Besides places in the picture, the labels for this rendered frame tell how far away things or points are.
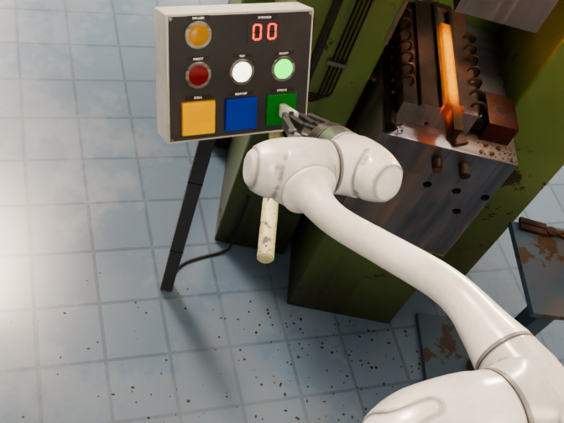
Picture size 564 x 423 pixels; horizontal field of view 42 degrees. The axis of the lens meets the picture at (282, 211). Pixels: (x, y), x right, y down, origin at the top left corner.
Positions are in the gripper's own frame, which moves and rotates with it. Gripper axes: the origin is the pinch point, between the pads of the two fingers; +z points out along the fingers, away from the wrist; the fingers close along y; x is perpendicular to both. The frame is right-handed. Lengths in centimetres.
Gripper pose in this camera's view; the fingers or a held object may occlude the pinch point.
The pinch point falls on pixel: (288, 114)
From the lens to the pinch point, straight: 168.1
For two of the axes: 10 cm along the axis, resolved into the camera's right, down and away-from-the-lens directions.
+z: -4.3, -4.1, 8.0
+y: 9.0, -1.5, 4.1
